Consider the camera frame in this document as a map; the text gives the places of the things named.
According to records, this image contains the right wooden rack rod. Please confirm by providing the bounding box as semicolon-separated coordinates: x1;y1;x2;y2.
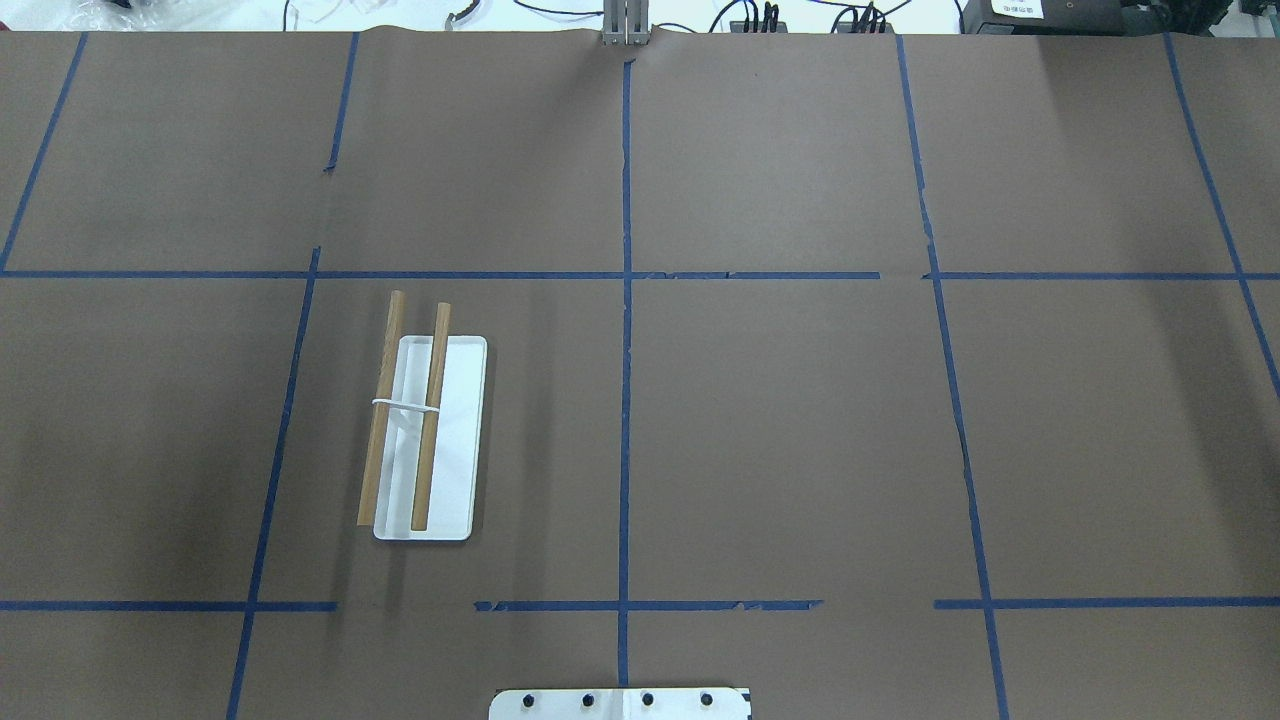
410;302;452;532

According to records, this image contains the wooden rack rod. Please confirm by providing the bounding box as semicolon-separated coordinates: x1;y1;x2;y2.
357;290;404;527
410;302;452;532

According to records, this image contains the white rack base tray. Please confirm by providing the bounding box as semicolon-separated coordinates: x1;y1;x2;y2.
372;334;488;542

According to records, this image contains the left wooden rack rod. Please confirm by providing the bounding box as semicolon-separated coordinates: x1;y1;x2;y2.
357;290;404;527

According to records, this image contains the white rack wire bracket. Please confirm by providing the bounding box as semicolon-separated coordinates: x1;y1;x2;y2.
371;398;440;414

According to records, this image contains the grey aluminium camera post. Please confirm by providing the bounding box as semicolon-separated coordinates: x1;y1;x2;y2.
602;0;652;46

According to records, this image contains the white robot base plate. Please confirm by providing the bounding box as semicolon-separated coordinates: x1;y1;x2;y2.
488;687;753;719

